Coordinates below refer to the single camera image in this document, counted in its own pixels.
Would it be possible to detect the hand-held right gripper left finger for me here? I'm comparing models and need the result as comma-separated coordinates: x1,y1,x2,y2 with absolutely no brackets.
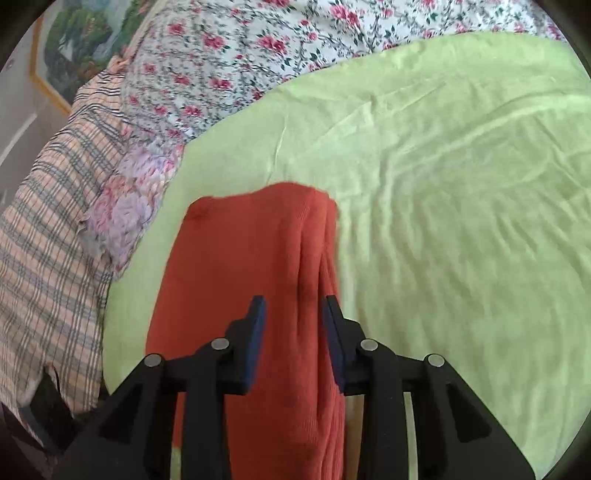
53,295,267,480

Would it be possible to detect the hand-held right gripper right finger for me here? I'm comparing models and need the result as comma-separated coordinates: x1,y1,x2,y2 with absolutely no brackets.
321,295,536,480

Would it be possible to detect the orange knit sweater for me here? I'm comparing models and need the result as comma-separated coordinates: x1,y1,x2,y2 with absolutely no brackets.
145,182,348,480

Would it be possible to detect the light green bed sheet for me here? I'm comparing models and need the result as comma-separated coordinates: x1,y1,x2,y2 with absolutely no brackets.
102,32,591,480

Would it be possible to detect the pink floral ruffled pillow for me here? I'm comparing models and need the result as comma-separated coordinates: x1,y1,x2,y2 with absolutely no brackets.
78,141,186,278

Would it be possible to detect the plaid checked blanket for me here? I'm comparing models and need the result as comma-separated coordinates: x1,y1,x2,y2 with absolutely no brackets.
0,60,140,446

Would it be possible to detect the white floral blanket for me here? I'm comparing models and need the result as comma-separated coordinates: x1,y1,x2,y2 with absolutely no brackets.
117,0,570,145

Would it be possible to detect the framed landscape picture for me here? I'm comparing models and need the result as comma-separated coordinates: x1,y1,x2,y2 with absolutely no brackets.
30,0,154,117

